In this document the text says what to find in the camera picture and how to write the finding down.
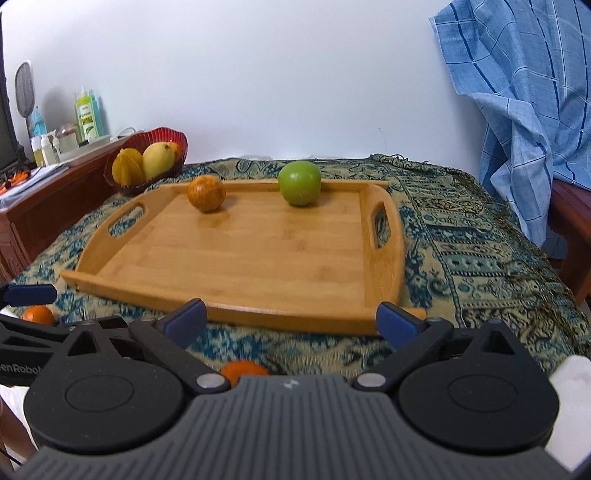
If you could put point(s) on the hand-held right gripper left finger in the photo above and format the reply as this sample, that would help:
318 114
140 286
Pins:
187 321

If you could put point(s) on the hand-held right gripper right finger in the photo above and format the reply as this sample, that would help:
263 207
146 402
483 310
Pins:
396 323

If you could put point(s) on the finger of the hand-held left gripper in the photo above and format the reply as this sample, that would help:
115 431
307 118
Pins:
30 294
32 328

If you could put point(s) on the tangerine with green stem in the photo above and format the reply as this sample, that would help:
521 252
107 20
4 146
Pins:
39 316

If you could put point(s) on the small tangerine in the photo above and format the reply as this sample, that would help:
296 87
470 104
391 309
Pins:
244 370

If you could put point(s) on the wooden serving tray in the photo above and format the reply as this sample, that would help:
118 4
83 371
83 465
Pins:
240 258

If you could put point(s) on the teal patterned blanket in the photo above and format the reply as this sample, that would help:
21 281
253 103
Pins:
461 258

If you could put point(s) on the wooden cabinet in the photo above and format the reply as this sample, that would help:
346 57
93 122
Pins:
55 203

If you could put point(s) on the stack of papers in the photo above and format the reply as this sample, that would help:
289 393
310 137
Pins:
44 171

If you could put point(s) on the mottled orange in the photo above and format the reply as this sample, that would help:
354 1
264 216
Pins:
206 194

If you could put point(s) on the small white bottle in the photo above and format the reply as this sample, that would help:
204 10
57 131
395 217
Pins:
37 150
47 148

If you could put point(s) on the white plastic tray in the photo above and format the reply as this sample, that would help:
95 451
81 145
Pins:
87 147

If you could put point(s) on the yellow star fruit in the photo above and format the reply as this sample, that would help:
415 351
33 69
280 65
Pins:
128 167

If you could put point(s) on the glass jar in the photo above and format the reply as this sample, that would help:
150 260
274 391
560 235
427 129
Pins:
68 136

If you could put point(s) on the yellow mango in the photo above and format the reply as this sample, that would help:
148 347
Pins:
157 159

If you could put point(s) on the green apple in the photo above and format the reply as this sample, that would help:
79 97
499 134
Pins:
299 183

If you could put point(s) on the small orange fruit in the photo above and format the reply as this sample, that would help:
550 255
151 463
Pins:
174 148

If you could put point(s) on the black monitor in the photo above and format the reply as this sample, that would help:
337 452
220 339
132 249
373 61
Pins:
5 115

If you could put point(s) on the green bottle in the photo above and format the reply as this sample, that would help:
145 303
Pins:
85 120

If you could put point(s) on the red ribbed bowl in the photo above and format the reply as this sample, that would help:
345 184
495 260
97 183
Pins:
161 136

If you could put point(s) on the white cloth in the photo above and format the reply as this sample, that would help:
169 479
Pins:
572 397

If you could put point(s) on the electric fly swatter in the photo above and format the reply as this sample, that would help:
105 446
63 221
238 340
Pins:
25 87

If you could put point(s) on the wooden chair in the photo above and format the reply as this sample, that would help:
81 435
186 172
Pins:
572 203

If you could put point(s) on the blue checked cloth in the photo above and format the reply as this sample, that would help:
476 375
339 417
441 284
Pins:
517 115

